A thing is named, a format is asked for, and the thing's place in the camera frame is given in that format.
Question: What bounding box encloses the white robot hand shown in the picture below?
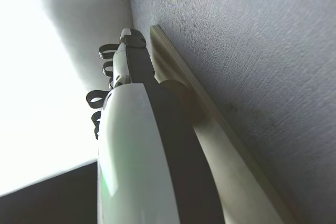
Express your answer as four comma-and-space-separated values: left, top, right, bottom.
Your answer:
85, 27, 226, 224

